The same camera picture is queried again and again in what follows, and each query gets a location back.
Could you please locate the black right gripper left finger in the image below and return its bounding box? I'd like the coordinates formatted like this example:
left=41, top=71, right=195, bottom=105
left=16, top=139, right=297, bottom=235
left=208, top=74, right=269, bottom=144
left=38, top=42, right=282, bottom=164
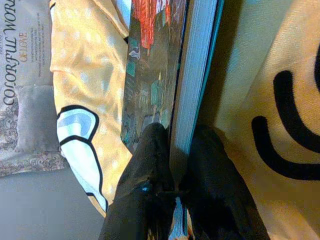
left=98, top=122, right=176, bottom=240

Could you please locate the colourful cover thick book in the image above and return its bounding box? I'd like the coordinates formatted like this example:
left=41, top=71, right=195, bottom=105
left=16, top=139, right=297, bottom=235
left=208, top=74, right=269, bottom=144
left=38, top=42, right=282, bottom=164
left=119, top=0, right=226, bottom=240

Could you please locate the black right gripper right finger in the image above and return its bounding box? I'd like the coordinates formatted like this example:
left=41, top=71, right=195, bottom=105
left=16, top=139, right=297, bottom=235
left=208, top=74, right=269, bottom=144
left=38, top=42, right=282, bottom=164
left=179, top=124, right=271, bottom=240

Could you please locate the grey lettered print pillow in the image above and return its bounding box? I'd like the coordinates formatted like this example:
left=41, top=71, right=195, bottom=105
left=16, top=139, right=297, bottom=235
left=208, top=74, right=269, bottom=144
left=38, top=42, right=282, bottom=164
left=0, top=0, right=70, bottom=177

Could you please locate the white bed sheet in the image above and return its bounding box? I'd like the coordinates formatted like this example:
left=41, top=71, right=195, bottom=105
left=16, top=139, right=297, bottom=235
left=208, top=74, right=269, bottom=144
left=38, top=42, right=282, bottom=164
left=0, top=169, right=107, bottom=240

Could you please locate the yellow cartoon print quilt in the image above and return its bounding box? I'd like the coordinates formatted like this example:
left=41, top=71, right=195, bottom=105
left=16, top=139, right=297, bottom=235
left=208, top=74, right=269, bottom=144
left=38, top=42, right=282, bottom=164
left=48, top=0, right=320, bottom=240

